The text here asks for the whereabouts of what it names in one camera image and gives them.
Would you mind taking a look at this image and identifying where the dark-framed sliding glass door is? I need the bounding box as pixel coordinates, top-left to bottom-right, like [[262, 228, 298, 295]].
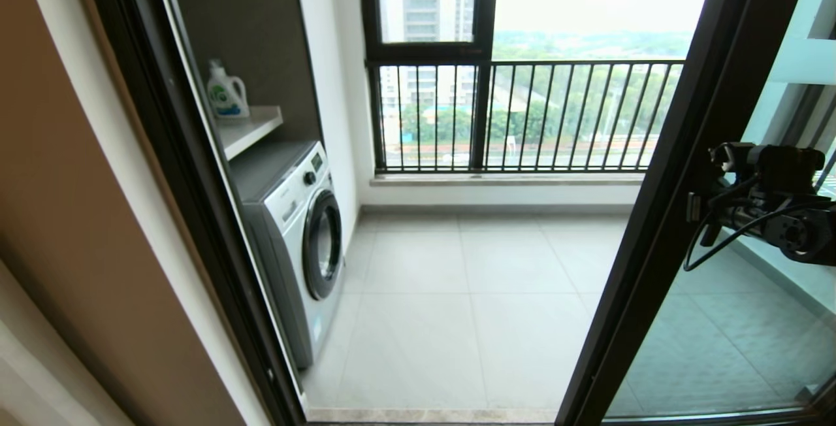
[[555, 0, 836, 426]]

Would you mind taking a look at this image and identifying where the short grey stone sill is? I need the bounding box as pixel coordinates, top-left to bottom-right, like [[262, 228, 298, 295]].
[[718, 227, 836, 317]]

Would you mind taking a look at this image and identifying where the short black balcony railing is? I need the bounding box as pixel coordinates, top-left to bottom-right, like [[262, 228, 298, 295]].
[[777, 86, 836, 201]]

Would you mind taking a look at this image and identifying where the long black balcony railing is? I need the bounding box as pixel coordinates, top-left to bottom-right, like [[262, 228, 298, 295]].
[[368, 58, 688, 174]]

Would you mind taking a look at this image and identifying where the dark-framed fixed glass door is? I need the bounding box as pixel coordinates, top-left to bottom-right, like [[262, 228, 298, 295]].
[[607, 0, 836, 426]]

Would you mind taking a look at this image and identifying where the long grey stone sill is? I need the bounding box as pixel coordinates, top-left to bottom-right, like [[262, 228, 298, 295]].
[[370, 172, 645, 187]]

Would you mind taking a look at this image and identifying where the white front-load washing machine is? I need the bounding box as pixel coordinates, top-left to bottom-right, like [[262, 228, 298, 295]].
[[229, 140, 346, 370]]

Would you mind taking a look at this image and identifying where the white laundry detergent bottle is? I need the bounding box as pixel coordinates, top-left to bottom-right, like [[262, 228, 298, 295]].
[[206, 58, 251, 120]]

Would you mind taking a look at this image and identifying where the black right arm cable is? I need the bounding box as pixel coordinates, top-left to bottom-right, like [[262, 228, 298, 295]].
[[682, 176, 836, 274]]

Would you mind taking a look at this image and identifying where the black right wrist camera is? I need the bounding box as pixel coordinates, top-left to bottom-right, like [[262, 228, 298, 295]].
[[711, 142, 828, 186]]

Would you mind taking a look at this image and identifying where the black window frame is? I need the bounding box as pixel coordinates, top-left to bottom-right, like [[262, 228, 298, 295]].
[[358, 0, 502, 173]]

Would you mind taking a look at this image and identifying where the white wall shelf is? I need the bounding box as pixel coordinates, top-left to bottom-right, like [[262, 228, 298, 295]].
[[217, 106, 284, 161]]

